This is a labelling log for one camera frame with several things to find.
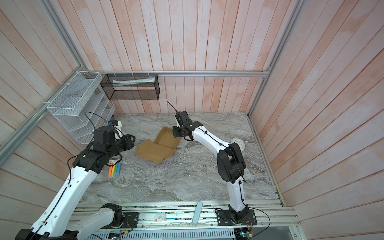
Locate white label tag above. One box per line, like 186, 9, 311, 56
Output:
154, 214, 167, 223

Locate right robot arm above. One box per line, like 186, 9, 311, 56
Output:
173, 111, 249, 224

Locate white wire mesh shelf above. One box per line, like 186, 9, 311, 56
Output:
47, 72, 115, 145

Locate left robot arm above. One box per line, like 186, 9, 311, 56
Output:
15, 126, 136, 240

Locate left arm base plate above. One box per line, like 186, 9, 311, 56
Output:
99, 203, 139, 229

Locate coloured marker pack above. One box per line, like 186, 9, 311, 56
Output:
108, 160, 121, 179

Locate white round clock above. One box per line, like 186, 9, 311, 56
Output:
231, 138, 246, 152

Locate paper sheet in basket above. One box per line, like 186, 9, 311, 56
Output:
113, 77, 156, 88

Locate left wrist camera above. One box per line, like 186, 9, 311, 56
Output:
109, 120, 123, 130

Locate black mesh basket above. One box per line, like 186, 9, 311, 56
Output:
101, 73, 161, 101

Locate brown cardboard box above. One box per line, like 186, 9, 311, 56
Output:
135, 127, 181, 164

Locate aluminium front rail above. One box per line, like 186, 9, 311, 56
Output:
50, 200, 301, 233

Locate aluminium wall frame bar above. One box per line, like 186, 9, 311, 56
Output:
84, 71, 270, 77

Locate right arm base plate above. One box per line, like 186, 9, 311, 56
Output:
215, 207, 258, 227

